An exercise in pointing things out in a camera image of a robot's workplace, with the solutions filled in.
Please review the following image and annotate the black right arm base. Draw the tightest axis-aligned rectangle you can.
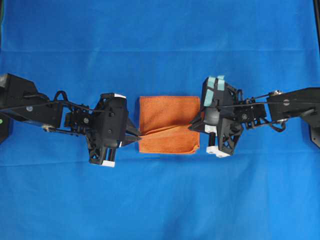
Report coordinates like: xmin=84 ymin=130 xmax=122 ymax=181
xmin=308 ymin=121 xmax=320 ymax=148

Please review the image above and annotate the blue tablecloth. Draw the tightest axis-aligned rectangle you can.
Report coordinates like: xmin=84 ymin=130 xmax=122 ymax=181
xmin=0 ymin=0 xmax=320 ymax=240

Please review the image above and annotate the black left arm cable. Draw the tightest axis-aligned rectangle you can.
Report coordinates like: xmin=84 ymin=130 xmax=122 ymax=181
xmin=0 ymin=90 xmax=113 ymax=118

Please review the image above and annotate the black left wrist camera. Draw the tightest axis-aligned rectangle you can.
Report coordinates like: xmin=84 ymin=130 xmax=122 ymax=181
xmin=98 ymin=92 xmax=127 ymax=110

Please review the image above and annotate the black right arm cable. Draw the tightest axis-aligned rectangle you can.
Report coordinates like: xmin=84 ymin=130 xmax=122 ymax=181
xmin=217 ymin=89 xmax=320 ymax=133

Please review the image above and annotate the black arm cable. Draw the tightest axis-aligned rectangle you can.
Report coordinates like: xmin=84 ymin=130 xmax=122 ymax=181
xmin=217 ymin=89 xmax=320 ymax=133
xmin=0 ymin=90 xmax=113 ymax=118

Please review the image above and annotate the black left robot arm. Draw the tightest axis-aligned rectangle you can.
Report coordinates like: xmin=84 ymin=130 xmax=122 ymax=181
xmin=0 ymin=73 xmax=141 ymax=168

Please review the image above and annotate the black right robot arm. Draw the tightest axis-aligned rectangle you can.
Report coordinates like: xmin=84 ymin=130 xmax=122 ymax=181
xmin=189 ymin=87 xmax=320 ymax=158

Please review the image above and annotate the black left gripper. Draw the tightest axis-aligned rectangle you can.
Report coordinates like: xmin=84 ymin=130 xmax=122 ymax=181
xmin=64 ymin=101 xmax=142 ymax=167

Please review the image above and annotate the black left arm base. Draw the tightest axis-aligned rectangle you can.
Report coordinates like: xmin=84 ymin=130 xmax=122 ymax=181
xmin=0 ymin=116 xmax=12 ymax=144

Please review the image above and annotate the right wrist camera with tape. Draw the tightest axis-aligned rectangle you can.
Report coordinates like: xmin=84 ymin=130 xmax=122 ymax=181
xmin=200 ymin=75 xmax=237 ymax=111

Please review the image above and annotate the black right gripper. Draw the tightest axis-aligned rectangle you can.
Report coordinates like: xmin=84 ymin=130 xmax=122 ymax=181
xmin=188 ymin=102 xmax=267 ymax=158

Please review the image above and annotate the orange towel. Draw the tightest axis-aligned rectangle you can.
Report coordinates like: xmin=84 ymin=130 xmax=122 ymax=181
xmin=138 ymin=96 xmax=200 ymax=155

